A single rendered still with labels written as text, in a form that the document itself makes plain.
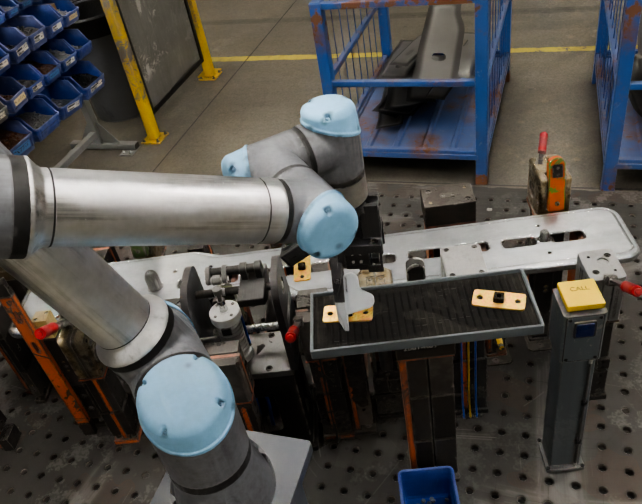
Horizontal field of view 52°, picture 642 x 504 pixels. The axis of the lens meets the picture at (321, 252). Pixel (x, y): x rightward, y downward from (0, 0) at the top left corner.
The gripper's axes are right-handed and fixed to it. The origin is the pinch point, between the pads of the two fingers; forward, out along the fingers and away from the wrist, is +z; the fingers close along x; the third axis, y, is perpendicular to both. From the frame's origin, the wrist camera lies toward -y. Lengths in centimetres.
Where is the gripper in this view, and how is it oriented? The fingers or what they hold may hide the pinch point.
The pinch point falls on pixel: (346, 298)
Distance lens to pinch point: 109.3
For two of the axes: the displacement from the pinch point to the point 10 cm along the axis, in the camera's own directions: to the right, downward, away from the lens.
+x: 1.0, -6.4, 7.6
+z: 1.5, 7.7, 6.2
